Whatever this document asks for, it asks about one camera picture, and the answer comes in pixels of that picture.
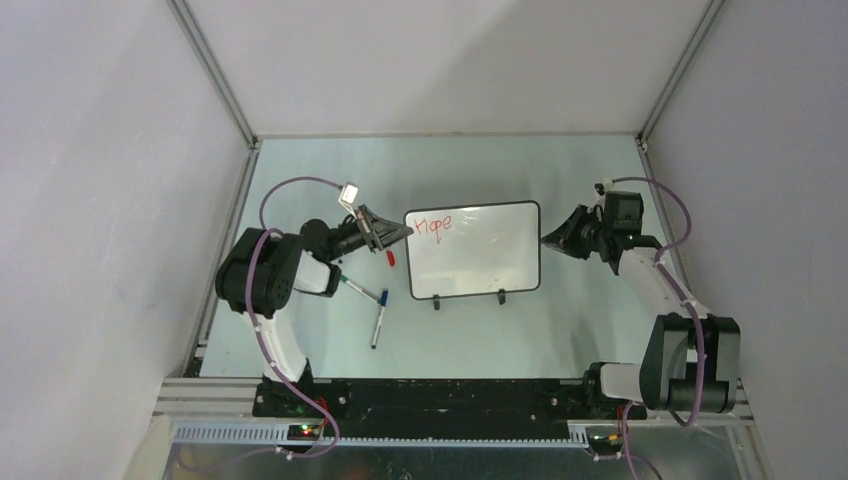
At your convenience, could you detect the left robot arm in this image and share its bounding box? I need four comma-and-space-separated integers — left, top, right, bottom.
214, 205, 413, 417

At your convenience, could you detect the left aluminium frame rail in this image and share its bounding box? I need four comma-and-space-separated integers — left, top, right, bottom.
168, 1, 260, 378

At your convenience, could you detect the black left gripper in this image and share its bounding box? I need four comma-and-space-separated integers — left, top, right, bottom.
326, 205, 413, 262

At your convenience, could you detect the blue whiteboard marker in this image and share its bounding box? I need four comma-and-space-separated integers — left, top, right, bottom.
370, 289, 389, 349

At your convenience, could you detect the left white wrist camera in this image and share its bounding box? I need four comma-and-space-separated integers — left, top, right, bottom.
338, 182, 359, 206

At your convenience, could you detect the right aluminium frame rail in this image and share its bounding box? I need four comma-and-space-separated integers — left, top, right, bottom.
634, 0, 728, 288

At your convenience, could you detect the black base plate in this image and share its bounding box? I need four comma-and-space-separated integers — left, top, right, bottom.
252, 377, 625, 440

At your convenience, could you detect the green whiteboard marker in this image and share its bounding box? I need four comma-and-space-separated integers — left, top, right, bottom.
341, 275, 382, 305

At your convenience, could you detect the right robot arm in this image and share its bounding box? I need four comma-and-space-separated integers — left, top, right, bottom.
540, 191, 741, 424

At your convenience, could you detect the grey cable duct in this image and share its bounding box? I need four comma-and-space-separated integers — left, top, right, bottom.
173, 422, 589, 449

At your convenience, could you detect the white whiteboard black frame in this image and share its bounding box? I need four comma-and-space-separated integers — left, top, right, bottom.
404, 200, 541, 310

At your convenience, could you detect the aluminium frame rail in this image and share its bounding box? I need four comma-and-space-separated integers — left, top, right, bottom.
634, 0, 728, 288
168, 1, 260, 378

